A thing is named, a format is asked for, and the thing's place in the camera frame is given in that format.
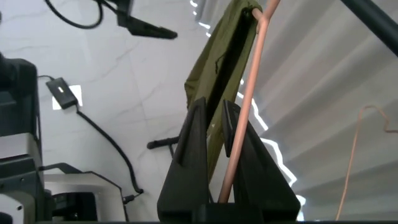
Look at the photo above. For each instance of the black power adapter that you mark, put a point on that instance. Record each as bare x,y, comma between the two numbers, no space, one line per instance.
62,92

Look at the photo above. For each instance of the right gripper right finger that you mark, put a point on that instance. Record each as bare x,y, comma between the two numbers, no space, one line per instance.
264,174

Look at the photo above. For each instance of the green printed shirt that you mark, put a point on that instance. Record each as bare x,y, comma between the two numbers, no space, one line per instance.
205,71

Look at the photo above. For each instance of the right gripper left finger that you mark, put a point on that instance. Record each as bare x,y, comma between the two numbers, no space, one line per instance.
189,174

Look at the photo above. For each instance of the pink clothes hanger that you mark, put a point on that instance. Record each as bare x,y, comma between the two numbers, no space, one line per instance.
248,93
350,157

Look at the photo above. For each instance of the black clothes rack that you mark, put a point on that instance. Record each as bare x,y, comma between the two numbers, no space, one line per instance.
379,25

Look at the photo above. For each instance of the white curtain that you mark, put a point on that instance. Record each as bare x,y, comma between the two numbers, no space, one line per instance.
326,77

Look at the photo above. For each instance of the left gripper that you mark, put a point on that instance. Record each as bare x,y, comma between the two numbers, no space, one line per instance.
125,9

